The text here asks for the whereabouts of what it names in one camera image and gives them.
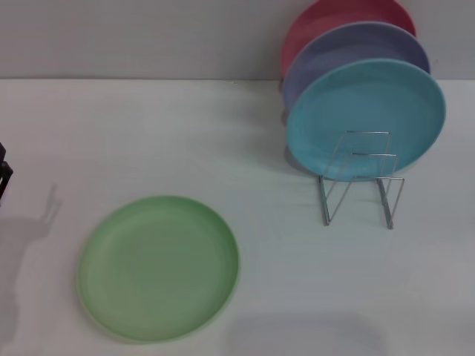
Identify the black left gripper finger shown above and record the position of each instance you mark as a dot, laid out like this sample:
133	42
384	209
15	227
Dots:
4	181

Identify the green plate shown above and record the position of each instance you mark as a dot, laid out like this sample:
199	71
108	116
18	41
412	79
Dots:
159	270

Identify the light blue plate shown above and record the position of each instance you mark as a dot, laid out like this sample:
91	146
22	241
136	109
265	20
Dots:
356	107

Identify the pink plate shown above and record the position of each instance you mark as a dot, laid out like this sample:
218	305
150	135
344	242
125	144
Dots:
334	18

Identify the purple plate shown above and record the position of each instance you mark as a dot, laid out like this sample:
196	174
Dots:
352	46

